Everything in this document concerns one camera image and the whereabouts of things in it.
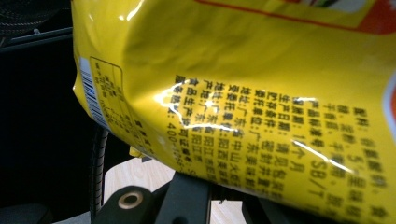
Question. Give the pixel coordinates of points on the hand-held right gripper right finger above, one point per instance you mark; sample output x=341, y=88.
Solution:
x=234, y=196

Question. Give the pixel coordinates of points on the dark metal bar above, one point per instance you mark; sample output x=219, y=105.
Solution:
x=34, y=39

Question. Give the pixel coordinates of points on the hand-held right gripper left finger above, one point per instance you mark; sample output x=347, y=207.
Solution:
x=219, y=193

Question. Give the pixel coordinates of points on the yellow spout pouch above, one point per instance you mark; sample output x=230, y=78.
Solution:
x=249, y=93

